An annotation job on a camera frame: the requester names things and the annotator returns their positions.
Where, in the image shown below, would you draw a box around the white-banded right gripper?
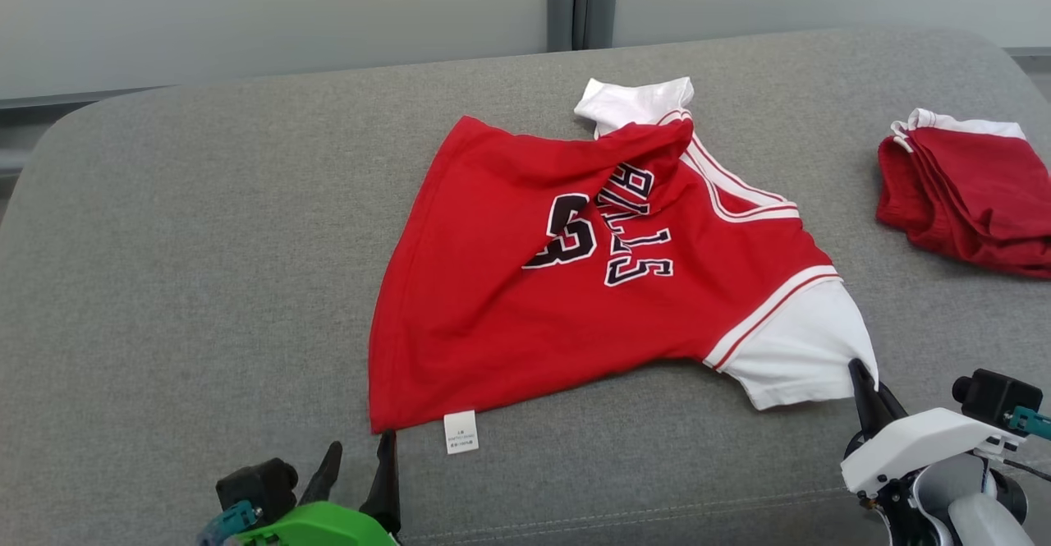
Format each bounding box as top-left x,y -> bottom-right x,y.
840,359 -> 1027,498

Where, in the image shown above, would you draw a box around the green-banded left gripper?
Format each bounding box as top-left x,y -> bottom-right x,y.
234,431 -> 402,546

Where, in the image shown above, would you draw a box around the red white basketball jersey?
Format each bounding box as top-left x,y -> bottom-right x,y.
368,76 -> 879,455

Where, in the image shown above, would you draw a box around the red shorts with white stripe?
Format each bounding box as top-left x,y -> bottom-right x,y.
876,108 -> 1051,278

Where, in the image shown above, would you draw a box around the left cable with teal connector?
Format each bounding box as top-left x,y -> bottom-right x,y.
197,501 -> 262,546

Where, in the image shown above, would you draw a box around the grey partition post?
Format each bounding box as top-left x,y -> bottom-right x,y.
546,0 -> 618,53

